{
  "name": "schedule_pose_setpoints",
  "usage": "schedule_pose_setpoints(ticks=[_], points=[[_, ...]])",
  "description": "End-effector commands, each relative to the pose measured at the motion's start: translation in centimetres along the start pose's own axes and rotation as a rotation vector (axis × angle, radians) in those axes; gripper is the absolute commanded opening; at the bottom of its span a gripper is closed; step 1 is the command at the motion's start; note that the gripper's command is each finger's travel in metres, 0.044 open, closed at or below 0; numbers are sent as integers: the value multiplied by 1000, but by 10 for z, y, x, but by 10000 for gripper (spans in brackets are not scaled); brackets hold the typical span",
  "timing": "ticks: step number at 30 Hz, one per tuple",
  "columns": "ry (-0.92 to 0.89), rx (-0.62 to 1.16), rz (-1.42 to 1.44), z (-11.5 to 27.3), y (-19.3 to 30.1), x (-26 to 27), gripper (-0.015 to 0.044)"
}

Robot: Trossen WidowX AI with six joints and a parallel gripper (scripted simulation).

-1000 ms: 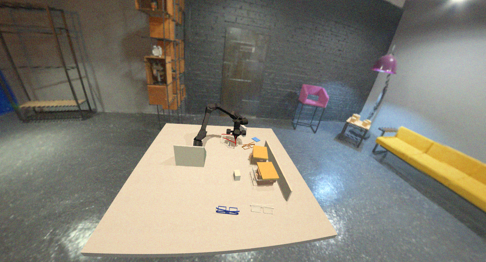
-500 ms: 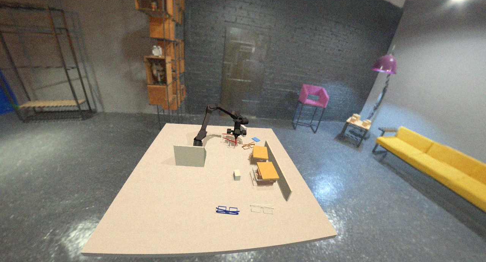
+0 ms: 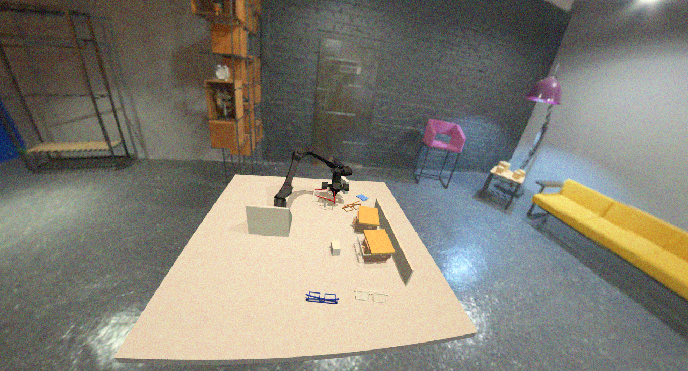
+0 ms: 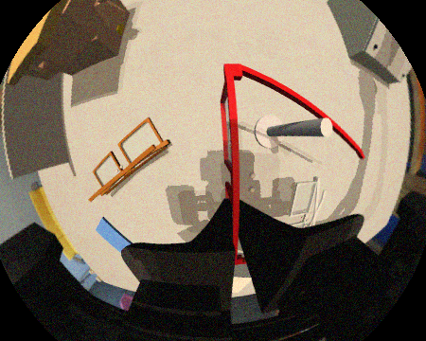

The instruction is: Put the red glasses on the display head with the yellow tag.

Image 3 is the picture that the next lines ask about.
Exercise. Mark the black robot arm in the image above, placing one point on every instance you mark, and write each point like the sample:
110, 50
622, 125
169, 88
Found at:
332, 162

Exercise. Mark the grey flat rectangular panel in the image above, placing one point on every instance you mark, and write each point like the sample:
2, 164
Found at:
405, 267

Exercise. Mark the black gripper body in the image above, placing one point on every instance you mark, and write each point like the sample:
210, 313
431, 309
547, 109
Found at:
325, 184

